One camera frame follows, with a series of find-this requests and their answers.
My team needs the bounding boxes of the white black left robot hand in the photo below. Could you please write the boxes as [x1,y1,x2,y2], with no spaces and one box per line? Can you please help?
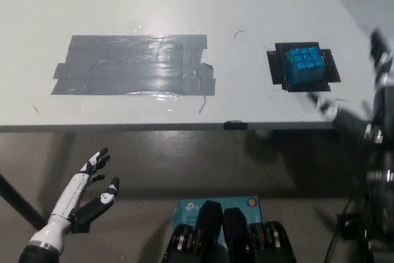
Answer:
[29,147,121,250]

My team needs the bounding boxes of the blue rubik's cube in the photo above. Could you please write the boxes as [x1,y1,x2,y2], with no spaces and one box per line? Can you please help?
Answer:
[283,46,326,87]

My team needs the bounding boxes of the black tape marked spot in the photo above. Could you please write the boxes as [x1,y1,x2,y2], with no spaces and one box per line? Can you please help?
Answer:
[266,41,342,93]

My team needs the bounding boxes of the teal tp-link router box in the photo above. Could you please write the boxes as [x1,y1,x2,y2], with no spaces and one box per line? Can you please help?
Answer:
[171,195,262,245]

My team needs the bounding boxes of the grey duct tape patch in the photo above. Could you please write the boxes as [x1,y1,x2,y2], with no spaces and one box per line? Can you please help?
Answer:
[49,33,217,97]

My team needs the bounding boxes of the black bracket on floor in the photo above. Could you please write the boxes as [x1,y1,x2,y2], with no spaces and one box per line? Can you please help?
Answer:
[336,212,367,241]

